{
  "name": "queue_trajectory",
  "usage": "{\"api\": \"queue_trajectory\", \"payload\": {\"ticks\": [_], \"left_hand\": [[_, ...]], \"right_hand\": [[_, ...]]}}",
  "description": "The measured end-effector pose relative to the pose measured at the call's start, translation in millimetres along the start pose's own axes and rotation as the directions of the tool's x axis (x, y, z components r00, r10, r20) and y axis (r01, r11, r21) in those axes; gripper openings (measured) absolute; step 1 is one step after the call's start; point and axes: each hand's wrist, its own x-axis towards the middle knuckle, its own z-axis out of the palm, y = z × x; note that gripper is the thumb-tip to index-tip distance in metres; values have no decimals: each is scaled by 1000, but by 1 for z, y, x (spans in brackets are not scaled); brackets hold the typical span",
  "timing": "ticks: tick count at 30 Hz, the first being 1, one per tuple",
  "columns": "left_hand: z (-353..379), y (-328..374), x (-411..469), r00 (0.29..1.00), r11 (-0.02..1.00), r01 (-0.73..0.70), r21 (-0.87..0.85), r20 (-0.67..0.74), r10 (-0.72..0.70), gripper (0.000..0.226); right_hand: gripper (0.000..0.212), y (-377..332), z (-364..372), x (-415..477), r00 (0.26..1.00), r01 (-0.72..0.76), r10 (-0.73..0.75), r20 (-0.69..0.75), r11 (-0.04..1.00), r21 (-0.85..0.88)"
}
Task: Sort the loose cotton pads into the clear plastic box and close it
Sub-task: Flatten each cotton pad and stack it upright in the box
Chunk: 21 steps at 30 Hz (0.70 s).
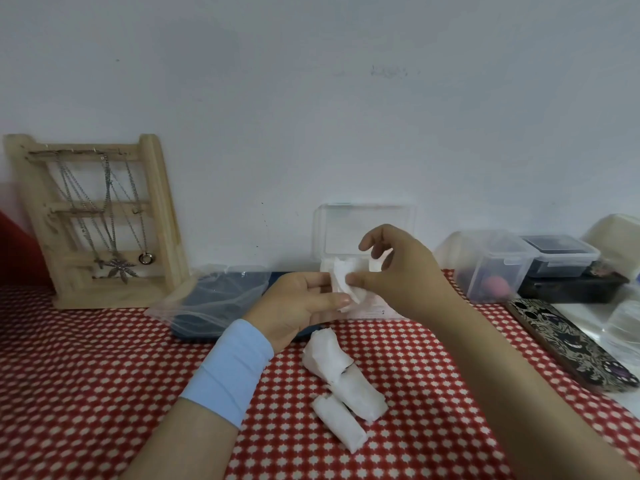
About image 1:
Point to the person's right hand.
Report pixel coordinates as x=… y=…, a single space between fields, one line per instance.
x=415 y=284

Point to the person's left hand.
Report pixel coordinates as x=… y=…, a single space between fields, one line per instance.
x=290 y=307

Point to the clear cotton pad box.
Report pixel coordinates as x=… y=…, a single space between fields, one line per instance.
x=345 y=224

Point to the clear plastic bag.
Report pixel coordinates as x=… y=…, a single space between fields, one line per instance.
x=195 y=304

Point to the person's left forearm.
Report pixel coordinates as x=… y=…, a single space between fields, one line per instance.
x=185 y=444

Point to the person's right forearm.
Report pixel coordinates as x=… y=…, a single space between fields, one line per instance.
x=530 y=399

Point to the black tray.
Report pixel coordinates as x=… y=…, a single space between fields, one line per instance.
x=570 y=290

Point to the dark blue pouch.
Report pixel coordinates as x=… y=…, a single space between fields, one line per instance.
x=280 y=277

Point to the pink makeup sponge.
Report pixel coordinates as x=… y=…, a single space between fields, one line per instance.
x=495 y=286

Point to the clear lidded plastic container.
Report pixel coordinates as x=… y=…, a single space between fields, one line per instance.
x=495 y=249

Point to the light blue wristband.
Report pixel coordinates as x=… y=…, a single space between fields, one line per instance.
x=230 y=374

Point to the clear container with black contents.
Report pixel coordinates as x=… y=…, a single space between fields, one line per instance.
x=560 y=254

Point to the wooden jewelry stand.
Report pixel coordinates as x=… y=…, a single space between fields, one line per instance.
x=162 y=214

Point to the phone with patterned case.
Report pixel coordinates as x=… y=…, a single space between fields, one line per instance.
x=570 y=344

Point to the beige plastic tub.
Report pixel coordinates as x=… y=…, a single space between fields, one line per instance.
x=612 y=237

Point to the clear plastic water bottle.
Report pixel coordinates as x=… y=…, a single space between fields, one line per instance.
x=625 y=329

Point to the red checkered tablecloth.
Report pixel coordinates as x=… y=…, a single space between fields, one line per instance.
x=75 y=384

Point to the red framed mirror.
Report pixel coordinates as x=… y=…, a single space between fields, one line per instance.
x=20 y=257

